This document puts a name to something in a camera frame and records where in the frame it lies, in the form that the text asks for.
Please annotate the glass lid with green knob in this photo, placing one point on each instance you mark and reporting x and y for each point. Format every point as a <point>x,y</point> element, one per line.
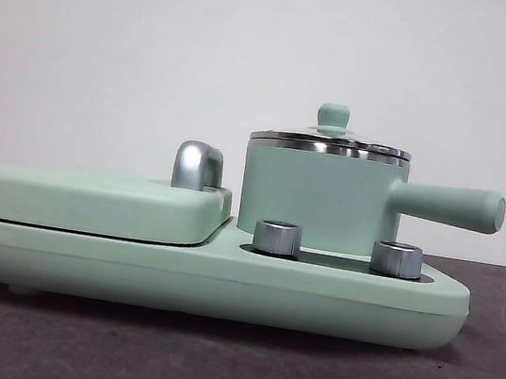
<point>333,115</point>

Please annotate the mint green breakfast machine base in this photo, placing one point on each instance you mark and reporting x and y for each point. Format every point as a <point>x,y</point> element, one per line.
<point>126,271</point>

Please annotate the silver control knob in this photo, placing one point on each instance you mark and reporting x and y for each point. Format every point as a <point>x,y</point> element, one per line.
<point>396,258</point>
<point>276,238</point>

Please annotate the mint green hinged grill cover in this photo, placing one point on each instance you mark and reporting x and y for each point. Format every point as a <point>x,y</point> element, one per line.
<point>89,203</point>

